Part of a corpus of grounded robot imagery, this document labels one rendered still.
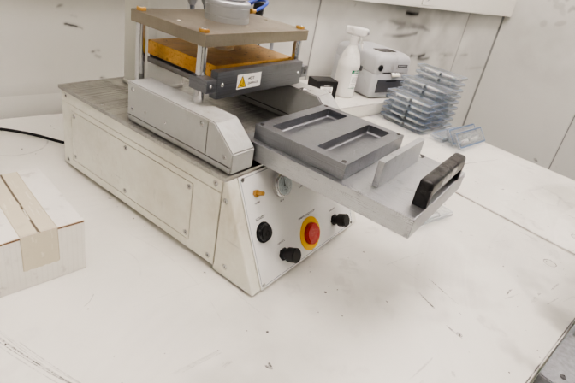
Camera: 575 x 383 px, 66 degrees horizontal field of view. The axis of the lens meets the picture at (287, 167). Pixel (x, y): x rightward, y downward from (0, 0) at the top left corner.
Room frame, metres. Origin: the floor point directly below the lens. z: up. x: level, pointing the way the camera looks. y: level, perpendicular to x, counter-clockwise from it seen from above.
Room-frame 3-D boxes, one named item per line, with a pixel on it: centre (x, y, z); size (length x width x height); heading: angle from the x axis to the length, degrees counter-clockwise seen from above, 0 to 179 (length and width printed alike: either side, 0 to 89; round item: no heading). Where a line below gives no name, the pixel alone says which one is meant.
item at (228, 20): (0.85, 0.17, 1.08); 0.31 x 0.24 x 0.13; 148
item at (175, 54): (0.82, 0.15, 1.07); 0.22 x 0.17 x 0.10; 148
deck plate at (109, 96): (0.83, 0.19, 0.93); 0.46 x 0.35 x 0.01; 58
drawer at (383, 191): (0.65, -0.10, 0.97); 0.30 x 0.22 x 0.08; 58
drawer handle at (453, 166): (0.58, -0.22, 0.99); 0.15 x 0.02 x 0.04; 148
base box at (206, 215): (0.82, 0.14, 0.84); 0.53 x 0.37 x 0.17; 58
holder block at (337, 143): (0.67, -0.06, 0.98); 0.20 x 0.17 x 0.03; 148
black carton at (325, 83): (1.53, -0.07, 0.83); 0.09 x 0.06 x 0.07; 121
